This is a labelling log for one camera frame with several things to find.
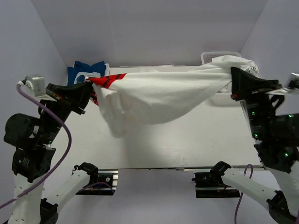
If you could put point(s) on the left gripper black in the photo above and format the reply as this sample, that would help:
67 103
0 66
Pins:
64 98

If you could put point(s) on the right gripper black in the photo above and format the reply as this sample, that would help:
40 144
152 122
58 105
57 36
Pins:
253 92

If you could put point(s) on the white t shirt black lettering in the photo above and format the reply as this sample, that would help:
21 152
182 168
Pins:
225 63

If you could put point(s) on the white t shirt red print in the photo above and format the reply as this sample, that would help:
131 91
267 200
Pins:
152 98

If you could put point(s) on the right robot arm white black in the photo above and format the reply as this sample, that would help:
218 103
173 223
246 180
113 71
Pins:
277 145

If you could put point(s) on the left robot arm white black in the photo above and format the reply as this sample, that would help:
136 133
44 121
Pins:
31 165

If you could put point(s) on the folded blue t shirt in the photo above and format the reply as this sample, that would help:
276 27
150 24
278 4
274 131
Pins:
79 71

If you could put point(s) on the white plastic basket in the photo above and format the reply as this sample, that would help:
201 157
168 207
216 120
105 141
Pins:
223 97

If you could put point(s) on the folded white t shirt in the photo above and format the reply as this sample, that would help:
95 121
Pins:
107 70

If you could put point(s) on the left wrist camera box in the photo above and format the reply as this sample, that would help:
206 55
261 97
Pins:
34 85

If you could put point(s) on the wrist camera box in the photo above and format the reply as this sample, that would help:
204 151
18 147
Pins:
34 85
293 82

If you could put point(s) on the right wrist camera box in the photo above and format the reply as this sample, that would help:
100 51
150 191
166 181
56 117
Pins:
293 82

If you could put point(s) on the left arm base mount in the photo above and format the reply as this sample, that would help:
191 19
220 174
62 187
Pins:
102 184

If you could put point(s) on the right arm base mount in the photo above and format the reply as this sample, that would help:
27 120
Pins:
208 186

